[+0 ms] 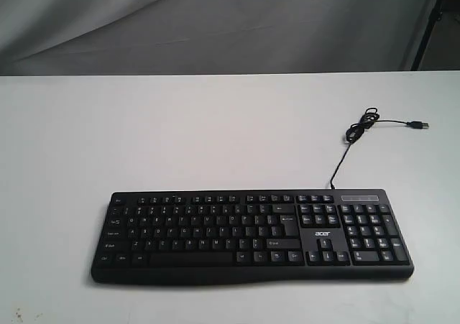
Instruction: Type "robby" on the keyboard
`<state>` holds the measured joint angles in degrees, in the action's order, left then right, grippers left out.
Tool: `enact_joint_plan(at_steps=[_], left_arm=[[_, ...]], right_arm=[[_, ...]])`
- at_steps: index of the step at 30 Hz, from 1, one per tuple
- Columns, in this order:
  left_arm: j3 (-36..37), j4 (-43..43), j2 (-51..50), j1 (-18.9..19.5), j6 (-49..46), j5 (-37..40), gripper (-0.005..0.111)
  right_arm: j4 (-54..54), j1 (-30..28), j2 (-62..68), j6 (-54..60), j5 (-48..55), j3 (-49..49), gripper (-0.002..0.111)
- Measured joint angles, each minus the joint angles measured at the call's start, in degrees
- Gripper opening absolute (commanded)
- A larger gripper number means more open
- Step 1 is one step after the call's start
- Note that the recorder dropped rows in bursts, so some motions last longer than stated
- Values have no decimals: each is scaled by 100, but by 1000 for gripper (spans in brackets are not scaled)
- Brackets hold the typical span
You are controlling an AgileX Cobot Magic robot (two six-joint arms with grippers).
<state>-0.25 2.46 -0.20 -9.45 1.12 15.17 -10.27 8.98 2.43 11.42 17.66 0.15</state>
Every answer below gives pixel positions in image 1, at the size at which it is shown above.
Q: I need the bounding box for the black metal stand pole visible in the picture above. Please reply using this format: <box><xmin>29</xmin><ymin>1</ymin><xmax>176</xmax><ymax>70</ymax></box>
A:
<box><xmin>411</xmin><ymin>0</ymin><xmax>459</xmax><ymax>71</ymax></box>

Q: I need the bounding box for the black usb cable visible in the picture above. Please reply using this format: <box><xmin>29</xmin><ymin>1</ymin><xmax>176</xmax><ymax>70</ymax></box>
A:
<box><xmin>329</xmin><ymin>108</ymin><xmax>430</xmax><ymax>190</ymax></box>

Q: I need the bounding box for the grey backdrop cloth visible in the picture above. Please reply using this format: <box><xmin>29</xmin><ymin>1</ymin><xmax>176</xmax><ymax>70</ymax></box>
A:
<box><xmin>1</xmin><ymin>0</ymin><xmax>435</xmax><ymax>75</ymax></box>

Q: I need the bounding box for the black acer keyboard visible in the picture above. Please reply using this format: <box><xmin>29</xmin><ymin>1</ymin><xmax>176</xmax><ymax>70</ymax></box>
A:
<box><xmin>91</xmin><ymin>189</ymin><xmax>414</xmax><ymax>285</ymax></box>

